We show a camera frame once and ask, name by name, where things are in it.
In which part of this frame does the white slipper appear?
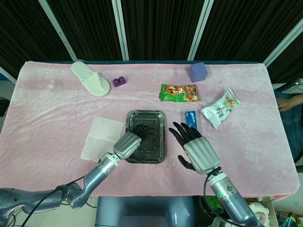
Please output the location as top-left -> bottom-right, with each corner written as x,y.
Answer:
70,61 -> 111,97

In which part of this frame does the cardboard box with clutter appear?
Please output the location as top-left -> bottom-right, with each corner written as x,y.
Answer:
246,195 -> 303,227

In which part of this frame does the blue-grey robot torso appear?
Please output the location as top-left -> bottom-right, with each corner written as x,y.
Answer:
94,196 -> 197,227

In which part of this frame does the white paper sheet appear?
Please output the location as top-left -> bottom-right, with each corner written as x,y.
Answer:
80,115 -> 125,163

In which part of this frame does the purple toy brick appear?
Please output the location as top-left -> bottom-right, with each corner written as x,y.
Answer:
113,77 -> 128,87

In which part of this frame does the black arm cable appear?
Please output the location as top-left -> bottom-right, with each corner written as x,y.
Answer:
203,166 -> 240,225
22,176 -> 87,227

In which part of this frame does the pink fleece table cloth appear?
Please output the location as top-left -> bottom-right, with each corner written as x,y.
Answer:
0,61 -> 298,201

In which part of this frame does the person in blue jeans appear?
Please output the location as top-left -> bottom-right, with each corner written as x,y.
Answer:
272,82 -> 303,164

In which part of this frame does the white frame post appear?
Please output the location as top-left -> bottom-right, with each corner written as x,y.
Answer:
39,0 -> 78,61
0,66 -> 18,83
187,0 -> 215,61
111,0 -> 130,61
263,22 -> 303,67

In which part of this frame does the white snack bag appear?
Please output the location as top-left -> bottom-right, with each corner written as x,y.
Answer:
201,87 -> 241,130

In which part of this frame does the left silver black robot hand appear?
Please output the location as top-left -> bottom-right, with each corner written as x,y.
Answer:
113,123 -> 157,159

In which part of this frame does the silver metal tray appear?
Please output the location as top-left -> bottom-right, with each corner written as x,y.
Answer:
125,110 -> 169,164

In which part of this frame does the green orange snack bag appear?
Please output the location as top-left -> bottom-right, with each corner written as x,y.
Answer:
159,84 -> 201,103

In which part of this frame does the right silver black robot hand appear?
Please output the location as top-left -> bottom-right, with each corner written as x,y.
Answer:
168,122 -> 220,175

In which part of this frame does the purple foam cube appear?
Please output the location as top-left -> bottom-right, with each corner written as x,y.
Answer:
188,62 -> 209,83

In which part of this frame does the blue cookie box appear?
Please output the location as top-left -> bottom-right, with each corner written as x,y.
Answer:
184,111 -> 198,130

